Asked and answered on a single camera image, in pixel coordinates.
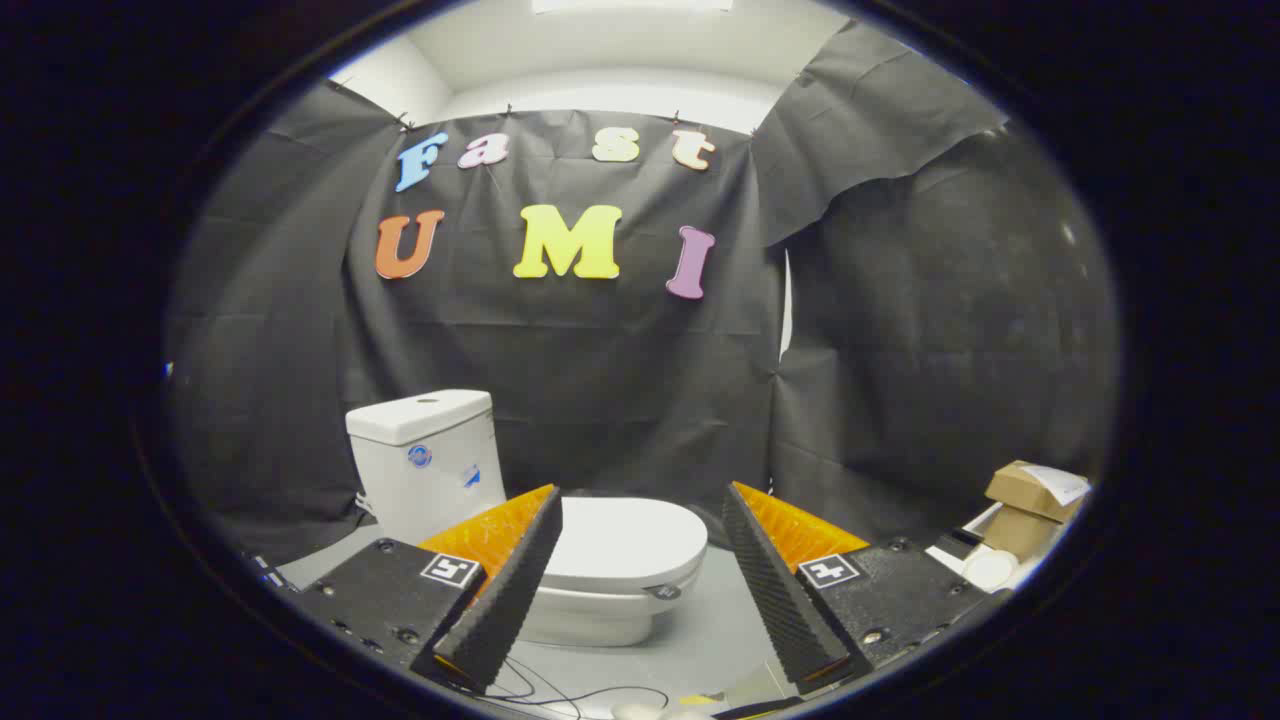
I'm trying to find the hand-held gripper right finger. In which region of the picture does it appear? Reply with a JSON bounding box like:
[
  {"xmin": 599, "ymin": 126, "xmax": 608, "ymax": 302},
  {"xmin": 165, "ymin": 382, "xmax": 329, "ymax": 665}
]
[{"xmin": 722, "ymin": 482, "xmax": 1011, "ymax": 696}]

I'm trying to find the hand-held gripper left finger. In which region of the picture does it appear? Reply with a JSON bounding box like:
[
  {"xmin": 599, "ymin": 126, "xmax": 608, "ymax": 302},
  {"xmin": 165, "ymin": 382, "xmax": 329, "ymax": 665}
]
[{"xmin": 290, "ymin": 484, "xmax": 564, "ymax": 696}]

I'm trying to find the white toilet lid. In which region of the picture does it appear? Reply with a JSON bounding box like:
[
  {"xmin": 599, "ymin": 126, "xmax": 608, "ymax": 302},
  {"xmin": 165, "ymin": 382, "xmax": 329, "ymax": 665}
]
[{"xmin": 540, "ymin": 497, "xmax": 709, "ymax": 581}]

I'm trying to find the white toilet seat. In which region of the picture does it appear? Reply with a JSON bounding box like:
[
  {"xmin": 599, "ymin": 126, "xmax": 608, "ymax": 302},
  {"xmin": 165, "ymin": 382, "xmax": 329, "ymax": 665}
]
[{"xmin": 538, "ymin": 560, "xmax": 707, "ymax": 601}]

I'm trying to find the white toilet bowl and tank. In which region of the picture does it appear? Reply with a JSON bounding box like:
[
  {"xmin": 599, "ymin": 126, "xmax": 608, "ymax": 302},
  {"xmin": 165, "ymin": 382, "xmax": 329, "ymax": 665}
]
[{"xmin": 345, "ymin": 389, "xmax": 709, "ymax": 648}]

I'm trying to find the white toilet tank cover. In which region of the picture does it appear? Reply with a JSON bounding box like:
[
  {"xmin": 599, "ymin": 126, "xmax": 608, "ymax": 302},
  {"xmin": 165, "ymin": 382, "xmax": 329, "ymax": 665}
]
[{"xmin": 345, "ymin": 389, "xmax": 494, "ymax": 448}]

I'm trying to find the white round disc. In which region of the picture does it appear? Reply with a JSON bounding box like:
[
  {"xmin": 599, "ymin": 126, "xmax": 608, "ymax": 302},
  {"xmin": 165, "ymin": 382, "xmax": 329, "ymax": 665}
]
[{"xmin": 963, "ymin": 549, "xmax": 1020, "ymax": 592}]

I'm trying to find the black backdrop cloth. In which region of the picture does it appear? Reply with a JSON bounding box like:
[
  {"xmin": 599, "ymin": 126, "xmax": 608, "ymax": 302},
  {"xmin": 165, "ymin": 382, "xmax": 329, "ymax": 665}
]
[{"xmin": 165, "ymin": 20, "xmax": 1121, "ymax": 566}]

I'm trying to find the brown cardboard box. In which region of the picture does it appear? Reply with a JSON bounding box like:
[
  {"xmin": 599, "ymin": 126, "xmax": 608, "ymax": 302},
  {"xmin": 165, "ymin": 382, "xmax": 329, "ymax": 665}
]
[
  {"xmin": 985, "ymin": 460, "xmax": 1091, "ymax": 524},
  {"xmin": 983, "ymin": 505, "xmax": 1063, "ymax": 561}
]

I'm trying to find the white paper sheet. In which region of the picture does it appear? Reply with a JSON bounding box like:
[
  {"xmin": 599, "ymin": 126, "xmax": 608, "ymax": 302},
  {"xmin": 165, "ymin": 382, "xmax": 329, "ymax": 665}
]
[{"xmin": 1020, "ymin": 464, "xmax": 1092, "ymax": 507}]

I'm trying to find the thin black cable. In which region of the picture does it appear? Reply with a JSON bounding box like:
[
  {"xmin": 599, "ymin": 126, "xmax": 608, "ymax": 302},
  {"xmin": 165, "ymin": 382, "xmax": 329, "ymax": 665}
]
[{"xmin": 488, "ymin": 655, "xmax": 671, "ymax": 717}]

